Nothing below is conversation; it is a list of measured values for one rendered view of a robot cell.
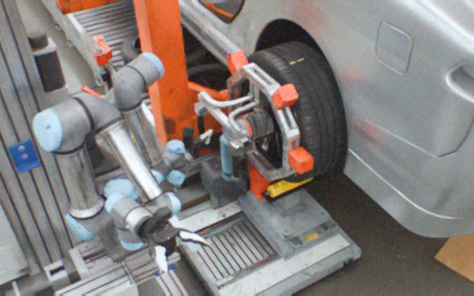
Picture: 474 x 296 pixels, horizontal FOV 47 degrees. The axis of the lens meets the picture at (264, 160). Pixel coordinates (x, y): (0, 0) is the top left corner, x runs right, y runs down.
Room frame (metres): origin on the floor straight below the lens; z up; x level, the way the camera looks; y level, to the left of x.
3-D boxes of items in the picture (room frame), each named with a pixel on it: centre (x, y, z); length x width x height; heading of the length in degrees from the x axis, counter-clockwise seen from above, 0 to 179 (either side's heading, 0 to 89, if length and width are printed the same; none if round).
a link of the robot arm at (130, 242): (1.16, 0.41, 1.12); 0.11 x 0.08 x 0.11; 137
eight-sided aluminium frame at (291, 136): (2.06, 0.02, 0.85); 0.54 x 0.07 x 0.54; 32
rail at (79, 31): (3.44, 1.14, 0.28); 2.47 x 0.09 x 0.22; 32
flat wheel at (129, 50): (3.50, 0.70, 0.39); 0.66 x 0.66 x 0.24
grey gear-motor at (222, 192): (2.34, 0.16, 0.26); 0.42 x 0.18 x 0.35; 122
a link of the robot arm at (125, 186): (1.42, 0.53, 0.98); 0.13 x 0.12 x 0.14; 137
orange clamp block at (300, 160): (1.80, -0.15, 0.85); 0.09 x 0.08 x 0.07; 32
